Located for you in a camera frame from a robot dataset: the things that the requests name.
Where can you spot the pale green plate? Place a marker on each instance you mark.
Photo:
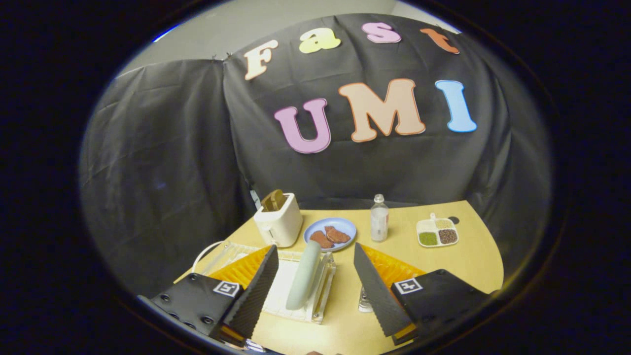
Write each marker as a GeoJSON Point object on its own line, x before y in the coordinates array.
{"type": "Point", "coordinates": [303, 276]}

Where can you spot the white divided grain dish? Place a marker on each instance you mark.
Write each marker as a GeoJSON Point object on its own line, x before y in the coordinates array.
{"type": "Point", "coordinates": [437, 231]}

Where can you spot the clear plastic bottle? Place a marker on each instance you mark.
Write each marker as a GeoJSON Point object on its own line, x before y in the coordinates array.
{"type": "Point", "coordinates": [379, 222]}

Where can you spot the clear basket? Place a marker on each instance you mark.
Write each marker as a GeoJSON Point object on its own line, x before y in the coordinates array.
{"type": "Point", "coordinates": [365, 301]}

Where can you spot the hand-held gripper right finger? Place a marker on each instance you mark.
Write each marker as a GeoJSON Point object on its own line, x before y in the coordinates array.
{"type": "Point", "coordinates": [377, 296]}

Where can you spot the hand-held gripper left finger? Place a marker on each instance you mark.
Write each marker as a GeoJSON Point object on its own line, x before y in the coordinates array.
{"type": "Point", "coordinates": [256, 291]}

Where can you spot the clear acrylic dish rack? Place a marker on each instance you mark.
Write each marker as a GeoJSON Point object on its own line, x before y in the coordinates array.
{"type": "Point", "coordinates": [320, 291]}

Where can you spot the white toaster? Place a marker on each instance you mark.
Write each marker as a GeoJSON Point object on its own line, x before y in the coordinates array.
{"type": "Point", "coordinates": [281, 224]}

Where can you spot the brown toast slice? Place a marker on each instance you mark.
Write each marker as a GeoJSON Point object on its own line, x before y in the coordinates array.
{"type": "Point", "coordinates": [272, 199]}

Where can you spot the brown meat slice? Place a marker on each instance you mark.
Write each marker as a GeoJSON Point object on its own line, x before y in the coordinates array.
{"type": "Point", "coordinates": [321, 239]}
{"type": "Point", "coordinates": [337, 234]}

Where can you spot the blue plate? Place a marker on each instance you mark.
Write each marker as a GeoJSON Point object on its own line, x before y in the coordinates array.
{"type": "Point", "coordinates": [340, 225]}

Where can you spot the black backdrop cloth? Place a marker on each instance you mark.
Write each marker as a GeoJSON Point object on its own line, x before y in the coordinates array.
{"type": "Point", "coordinates": [162, 162]}

